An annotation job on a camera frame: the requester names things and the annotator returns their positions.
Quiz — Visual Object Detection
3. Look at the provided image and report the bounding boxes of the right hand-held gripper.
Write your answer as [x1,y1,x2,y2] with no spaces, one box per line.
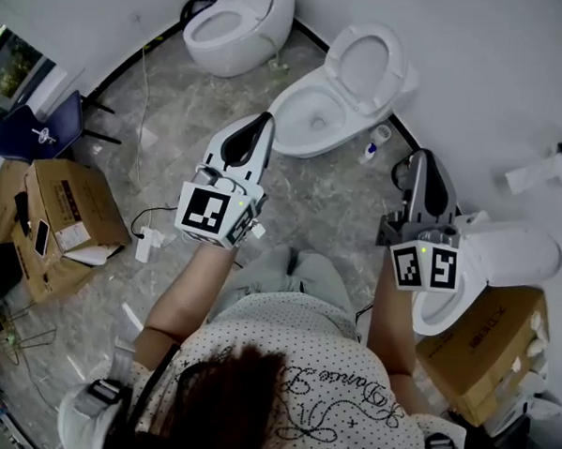
[373,146,468,295]

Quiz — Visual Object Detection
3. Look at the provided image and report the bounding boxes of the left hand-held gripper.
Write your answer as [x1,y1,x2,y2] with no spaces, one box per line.
[173,106,278,253]

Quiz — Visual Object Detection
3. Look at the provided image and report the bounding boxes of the white toilet seat ring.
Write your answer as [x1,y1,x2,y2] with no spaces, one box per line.
[322,22,409,118]

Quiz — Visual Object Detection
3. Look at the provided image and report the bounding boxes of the person's right forearm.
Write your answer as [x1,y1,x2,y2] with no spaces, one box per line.
[364,265,425,382]

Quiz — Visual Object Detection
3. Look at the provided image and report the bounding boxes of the person's left forearm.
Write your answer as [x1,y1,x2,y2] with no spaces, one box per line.
[134,237,243,375]

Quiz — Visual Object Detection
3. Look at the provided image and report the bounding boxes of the egg-shaped white toilet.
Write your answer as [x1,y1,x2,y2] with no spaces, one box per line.
[180,0,296,82]

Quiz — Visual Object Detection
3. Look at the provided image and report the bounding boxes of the white paper sheet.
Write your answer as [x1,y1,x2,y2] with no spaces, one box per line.
[503,153,562,197]

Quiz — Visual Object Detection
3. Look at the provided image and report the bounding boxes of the white bottle blue cap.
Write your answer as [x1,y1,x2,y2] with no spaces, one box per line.
[357,142,379,167]

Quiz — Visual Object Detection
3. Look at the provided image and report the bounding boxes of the white power strip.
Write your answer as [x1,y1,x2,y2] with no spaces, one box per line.
[134,224,167,264]

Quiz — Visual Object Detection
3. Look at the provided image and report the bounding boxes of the light grey trousers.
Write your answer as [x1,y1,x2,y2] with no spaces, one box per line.
[206,241,361,339]

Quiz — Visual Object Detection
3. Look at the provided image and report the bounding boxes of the dotted white shirt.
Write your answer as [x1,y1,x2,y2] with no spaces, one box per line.
[57,280,476,449]

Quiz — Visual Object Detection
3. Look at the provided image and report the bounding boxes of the small metal item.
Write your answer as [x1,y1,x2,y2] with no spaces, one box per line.
[31,125,58,146]

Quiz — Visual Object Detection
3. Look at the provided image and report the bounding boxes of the white phone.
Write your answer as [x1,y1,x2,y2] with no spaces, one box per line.
[34,219,52,258]

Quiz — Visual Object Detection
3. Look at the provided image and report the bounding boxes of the blue chair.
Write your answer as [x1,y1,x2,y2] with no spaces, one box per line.
[0,86,125,168]

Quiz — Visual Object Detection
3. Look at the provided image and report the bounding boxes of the flattened brown cardboard box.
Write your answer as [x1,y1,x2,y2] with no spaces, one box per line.
[0,159,107,307]

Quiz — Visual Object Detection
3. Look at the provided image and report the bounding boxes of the window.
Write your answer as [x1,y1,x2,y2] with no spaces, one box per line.
[0,19,58,128]

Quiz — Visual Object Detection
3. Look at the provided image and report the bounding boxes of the grey harness buckle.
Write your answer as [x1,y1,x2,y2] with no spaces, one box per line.
[423,430,460,449]
[70,374,133,421]

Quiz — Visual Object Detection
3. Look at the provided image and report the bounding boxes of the thin white cable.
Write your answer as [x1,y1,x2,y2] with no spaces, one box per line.
[131,44,154,189]

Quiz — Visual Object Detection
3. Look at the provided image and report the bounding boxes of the black power cable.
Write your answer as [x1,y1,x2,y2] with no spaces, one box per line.
[129,204,179,241]

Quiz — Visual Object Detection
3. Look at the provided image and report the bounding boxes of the thin black cable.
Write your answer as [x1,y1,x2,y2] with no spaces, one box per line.
[352,302,375,338]

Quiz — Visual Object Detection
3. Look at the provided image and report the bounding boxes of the black shoulder strap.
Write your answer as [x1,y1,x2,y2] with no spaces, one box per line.
[127,341,183,431]

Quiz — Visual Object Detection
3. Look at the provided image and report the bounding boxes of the metal wire rack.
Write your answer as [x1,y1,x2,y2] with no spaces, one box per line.
[0,297,60,368]

